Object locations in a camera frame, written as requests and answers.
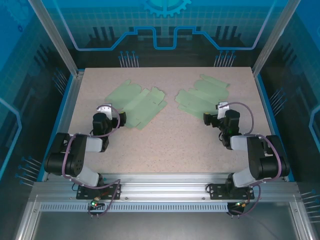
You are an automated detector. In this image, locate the grey metal lower tray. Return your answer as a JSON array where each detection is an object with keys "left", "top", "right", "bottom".
[{"left": 14, "top": 194, "right": 320, "bottom": 240}]

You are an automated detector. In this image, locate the green paper box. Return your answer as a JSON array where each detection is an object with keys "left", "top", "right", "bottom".
[
  {"left": 174, "top": 73, "right": 231, "bottom": 119},
  {"left": 104, "top": 79, "right": 169, "bottom": 131}
]

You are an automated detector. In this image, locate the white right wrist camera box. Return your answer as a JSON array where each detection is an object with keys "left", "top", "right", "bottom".
[{"left": 216, "top": 101, "right": 230, "bottom": 121}]

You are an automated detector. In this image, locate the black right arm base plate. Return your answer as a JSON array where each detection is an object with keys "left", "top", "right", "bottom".
[{"left": 206, "top": 183, "right": 255, "bottom": 200}]

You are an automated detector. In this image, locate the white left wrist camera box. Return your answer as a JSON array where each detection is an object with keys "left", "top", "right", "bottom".
[{"left": 96, "top": 103, "right": 113, "bottom": 121}]

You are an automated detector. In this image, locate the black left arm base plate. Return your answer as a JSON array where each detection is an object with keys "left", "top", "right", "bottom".
[{"left": 75, "top": 183, "right": 123, "bottom": 200}]

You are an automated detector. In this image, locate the aluminium frame rail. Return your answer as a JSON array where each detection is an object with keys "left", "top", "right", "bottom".
[{"left": 29, "top": 172, "right": 300, "bottom": 204}]

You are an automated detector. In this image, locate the aluminium enclosure post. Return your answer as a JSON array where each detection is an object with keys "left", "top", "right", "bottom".
[
  {"left": 251, "top": 0, "right": 302, "bottom": 77},
  {"left": 26, "top": 0, "right": 85, "bottom": 78}
]

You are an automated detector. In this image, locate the slotted grey cable duct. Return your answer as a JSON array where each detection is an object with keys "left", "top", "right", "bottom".
[{"left": 39, "top": 202, "right": 230, "bottom": 213}]

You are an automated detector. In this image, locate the aluminium side rail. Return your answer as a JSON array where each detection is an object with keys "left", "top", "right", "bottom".
[{"left": 41, "top": 69, "right": 86, "bottom": 182}]

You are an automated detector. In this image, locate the blue table side trim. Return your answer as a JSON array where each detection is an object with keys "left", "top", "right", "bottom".
[
  {"left": 36, "top": 74, "right": 76, "bottom": 183},
  {"left": 254, "top": 74, "right": 296, "bottom": 183}
]

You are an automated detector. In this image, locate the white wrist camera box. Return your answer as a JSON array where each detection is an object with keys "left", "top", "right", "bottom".
[
  {"left": 216, "top": 101, "right": 230, "bottom": 121},
  {"left": 96, "top": 103, "right": 113, "bottom": 121}
]

